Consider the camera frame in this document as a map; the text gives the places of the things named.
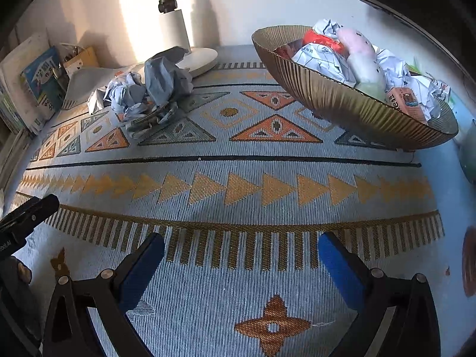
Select large crumpled white paper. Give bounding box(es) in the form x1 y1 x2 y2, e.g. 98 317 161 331
87 71 150 121

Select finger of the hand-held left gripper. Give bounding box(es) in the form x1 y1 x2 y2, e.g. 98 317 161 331
0 193 61 233

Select brown snack wrapper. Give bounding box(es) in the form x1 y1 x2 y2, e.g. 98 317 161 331
273 43 303 60

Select black monitor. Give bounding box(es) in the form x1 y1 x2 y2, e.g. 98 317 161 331
355 0 476 79

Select small dark red box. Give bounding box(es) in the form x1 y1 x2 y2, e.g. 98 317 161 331
385 87 429 120

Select orange snack bag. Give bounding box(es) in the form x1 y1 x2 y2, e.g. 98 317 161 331
302 30 345 52

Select brown cardboard box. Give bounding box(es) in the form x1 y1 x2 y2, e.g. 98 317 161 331
62 46 100 79

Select white printed paper bag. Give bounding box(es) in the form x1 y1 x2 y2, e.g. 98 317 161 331
291 43 358 85

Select brown round object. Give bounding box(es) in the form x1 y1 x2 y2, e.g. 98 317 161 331
462 227 476 299

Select blue book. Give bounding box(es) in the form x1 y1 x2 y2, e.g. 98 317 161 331
20 46 68 120

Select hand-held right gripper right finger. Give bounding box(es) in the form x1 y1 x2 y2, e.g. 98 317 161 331
318 231 442 357

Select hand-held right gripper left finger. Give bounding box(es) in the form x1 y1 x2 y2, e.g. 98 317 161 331
43 232 166 357

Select crumpled grey-blue paper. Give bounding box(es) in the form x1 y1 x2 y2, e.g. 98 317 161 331
126 46 195 142

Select gold ribbed bowl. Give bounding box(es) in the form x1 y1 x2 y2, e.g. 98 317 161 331
251 25 459 151

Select white booklets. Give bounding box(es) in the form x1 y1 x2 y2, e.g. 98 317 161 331
0 31 51 135

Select row of upright books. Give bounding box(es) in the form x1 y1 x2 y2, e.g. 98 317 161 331
0 82 24 136

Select small white paper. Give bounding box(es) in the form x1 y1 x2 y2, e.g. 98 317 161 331
420 76 451 123
375 46 414 90

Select patterned woven mat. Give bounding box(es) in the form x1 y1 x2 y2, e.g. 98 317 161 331
0 45 447 357

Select pastel plush toy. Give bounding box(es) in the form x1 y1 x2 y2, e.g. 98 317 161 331
336 27 388 94

